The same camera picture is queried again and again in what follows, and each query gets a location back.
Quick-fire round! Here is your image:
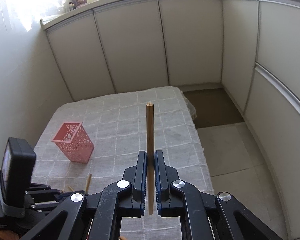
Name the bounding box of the grey checked tablecloth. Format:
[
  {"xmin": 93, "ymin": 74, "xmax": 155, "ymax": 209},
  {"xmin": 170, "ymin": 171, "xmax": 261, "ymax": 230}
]
[{"xmin": 29, "ymin": 86, "xmax": 215, "ymax": 240}]

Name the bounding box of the pink perforated utensil holder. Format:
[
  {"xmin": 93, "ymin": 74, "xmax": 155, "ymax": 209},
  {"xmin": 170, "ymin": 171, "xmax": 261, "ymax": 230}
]
[{"xmin": 51, "ymin": 122, "xmax": 94, "ymax": 164}]

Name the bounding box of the dark floor mat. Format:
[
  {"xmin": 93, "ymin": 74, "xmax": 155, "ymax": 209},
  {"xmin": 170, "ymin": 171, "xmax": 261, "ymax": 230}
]
[{"xmin": 184, "ymin": 88, "xmax": 243, "ymax": 128}]

